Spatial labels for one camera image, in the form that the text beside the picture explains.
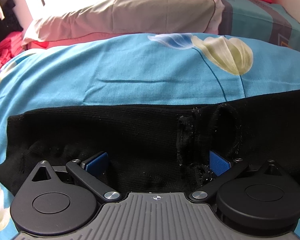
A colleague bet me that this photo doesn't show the black knit pants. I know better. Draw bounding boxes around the black knit pants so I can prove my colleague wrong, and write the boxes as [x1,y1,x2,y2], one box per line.
[0,90,300,194]

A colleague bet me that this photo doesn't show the blue floral bed sheet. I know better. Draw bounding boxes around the blue floral bed sheet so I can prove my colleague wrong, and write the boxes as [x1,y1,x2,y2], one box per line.
[0,33,300,239]

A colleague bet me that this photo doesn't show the pink folded clothes pile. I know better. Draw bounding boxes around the pink folded clothes pile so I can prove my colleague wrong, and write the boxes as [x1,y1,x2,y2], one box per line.
[0,31,24,69]

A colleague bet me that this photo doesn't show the black hanging garment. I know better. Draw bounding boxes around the black hanging garment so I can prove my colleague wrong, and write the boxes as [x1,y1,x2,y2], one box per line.
[0,0,23,42]

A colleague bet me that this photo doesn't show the teal grey striped pillow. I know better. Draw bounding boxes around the teal grey striped pillow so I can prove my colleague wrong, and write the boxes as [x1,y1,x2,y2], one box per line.
[218,0,300,52]

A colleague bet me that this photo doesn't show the beige pillow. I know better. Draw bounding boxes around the beige pillow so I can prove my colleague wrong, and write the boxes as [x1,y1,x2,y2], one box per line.
[23,0,225,47]

